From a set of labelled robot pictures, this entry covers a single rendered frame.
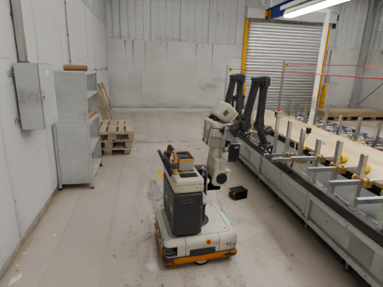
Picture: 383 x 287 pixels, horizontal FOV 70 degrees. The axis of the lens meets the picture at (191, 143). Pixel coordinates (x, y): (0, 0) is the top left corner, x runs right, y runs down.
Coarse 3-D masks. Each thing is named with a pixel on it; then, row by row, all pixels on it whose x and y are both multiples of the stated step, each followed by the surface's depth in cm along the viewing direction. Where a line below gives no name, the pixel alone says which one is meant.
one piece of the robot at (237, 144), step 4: (232, 144) 233; (236, 144) 234; (240, 144) 235; (224, 148) 235; (228, 148) 234; (232, 148) 234; (236, 148) 234; (224, 152) 261; (232, 152) 235; (236, 152) 236; (228, 156) 235; (232, 156) 236; (236, 156) 237; (228, 160) 236; (232, 160) 237; (236, 160) 238
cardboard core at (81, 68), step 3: (63, 66) 374; (66, 66) 374; (69, 66) 375; (72, 66) 376; (75, 66) 377; (78, 66) 377; (81, 66) 378; (84, 66) 379; (66, 69) 376; (69, 69) 377; (72, 69) 378; (75, 69) 378; (78, 69) 379; (81, 69) 379; (84, 69) 380
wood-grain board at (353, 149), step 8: (264, 112) 493; (272, 112) 496; (264, 120) 419; (272, 120) 422; (280, 120) 424; (296, 120) 428; (272, 128) 366; (280, 128) 368; (296, 128) 371; (312, 128) 375; (296, 136) 328; (312, 136) 331; (320, 136) 332; (328, 136) 333; (336, 136) 335; (304, 144) 295; (312, 144) 296; (328, 144) 298; (344, 144) 300; (352, 144) 301; (360, 144) 302; (320, 152) 268; (328, 152) 269; (344, 152) 271; (352, 152) 272; (360, 152) 273; (368, 152) 274; (376, 152) 275; (328, 160) 253; (352, 160) 248; (368, 160) 249; (376, 160) 250; (376, 168) 230; (368, 176) 212; (376, 176) 212; (376, 184) 201
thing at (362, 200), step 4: (372, 196) 164; (376, 196) 164; (380, 196) 164; (356, 200) 161; (360, 200) 159; (364, 200) 160; (368, 200) 160; (372, 200) 161; (376, 200) 162; (380, 200) 162
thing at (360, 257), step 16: (272, 144) 363; (240, 160) 493; (256, 160) 423; (256, 176) 422; (272, 176) 372; (320, 176) 266; (272, 192) 371; (288, 192) 332; (336, 192) 245; (368, 192) 210; (288, 208) 331; (304, 208) 294; (320, 208) 272; (368, 208) 210; (320, 224) 273; (336, 224) 250; (320, 240) 272; (336, 240) 250; (352, 240) 230; (336, 256) 250; (352, 256) 232; (368, 256) 214; (352, 272) 231; (368, 272) 214
